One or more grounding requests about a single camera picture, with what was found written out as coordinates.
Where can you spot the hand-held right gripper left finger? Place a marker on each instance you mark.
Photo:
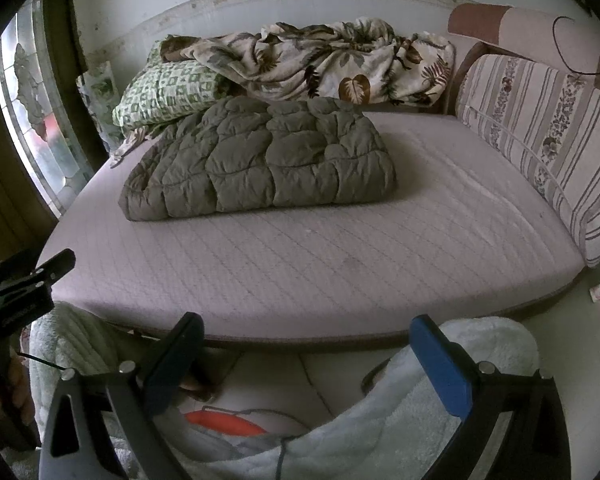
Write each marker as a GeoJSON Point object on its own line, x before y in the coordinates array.
{"type": "Point", "coordinates": [177, 355]}

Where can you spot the beige crumpled cloth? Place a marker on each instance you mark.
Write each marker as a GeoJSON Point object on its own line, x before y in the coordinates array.
{"type": "Point", "coordinates": [127, 147]}

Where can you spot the leaf print blanket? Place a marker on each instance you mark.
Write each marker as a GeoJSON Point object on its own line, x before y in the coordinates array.
{"type": "Point", "coordinates": [320, 60]}

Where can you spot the green checked pillow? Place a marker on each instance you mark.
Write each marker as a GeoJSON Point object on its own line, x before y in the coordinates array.
{"type": "Point", "coordinates": [165, 90]}

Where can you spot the person's left hand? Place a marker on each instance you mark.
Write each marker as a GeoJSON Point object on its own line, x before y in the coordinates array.
{"type": "Point", "coordinates": [21, 390]}

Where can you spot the orange flat object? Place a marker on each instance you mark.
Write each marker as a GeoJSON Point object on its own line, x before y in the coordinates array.
{"type": "Point", "coordinates": [220, 420]}

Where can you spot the white fluffy towel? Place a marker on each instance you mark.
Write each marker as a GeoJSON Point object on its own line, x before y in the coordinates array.
{"type": "Point", "coordinates": [415, 420]}

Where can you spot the brown curtain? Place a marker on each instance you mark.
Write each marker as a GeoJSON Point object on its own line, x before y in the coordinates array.
{"type": "Point", "coordinates": [5, 200]}

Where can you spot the olive green quilted comforter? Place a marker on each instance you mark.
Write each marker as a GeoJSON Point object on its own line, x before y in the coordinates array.
{"type": "Point", "coordinates": [270, 160]}

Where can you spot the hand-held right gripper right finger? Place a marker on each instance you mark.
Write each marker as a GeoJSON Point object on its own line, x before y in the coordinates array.
{"type": "Point", "coordinates": [437, 360]}

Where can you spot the pink quilted bed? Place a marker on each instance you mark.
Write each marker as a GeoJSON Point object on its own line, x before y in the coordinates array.
{"type": "Point", "coordinates": [330, 260]}

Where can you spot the striped floral cushion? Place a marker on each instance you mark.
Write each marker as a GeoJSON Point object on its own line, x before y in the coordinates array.
{"type": "Point", "coordinates": [545, 130]}

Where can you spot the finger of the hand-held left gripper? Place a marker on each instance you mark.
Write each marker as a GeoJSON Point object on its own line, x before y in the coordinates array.
{"type": "Point", "coordinates": [50, 266]}

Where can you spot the grey floral pillow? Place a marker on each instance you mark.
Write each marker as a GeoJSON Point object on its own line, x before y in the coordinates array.
{"type": "Point", "coordinates": [97, 90]}

